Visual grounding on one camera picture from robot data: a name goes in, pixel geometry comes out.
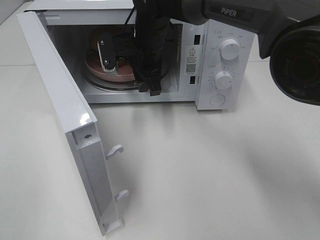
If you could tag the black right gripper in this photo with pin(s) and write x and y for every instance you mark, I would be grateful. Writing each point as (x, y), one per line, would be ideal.
(148, 40)

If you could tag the burger with sesame-free bun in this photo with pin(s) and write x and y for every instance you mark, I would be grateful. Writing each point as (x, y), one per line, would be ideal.
(122, 40)

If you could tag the pink round plate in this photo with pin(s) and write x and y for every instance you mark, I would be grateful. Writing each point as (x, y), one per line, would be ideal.
(121, 74)

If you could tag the white microwave door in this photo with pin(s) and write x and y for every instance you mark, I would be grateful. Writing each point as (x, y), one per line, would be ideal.
(78, 121)

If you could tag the round white door button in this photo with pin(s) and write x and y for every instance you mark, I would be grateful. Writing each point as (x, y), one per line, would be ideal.
(217, 100)

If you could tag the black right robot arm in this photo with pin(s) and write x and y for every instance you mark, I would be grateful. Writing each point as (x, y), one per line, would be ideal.
(288, 34)

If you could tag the glass microwave turntable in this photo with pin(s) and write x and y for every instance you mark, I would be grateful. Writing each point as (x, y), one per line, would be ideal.
(168, 84)

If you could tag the white warning label sticker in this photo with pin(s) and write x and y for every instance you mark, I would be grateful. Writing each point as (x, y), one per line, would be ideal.
(191, 59)

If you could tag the white microwave oven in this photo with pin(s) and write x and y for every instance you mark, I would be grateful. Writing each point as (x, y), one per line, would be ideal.
(70, 23)

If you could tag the lower white timer knob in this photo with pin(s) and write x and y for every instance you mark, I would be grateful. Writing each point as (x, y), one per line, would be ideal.
(223, 80)

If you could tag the upper white power knob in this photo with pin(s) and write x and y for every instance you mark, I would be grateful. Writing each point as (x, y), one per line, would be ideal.
(229, 48)

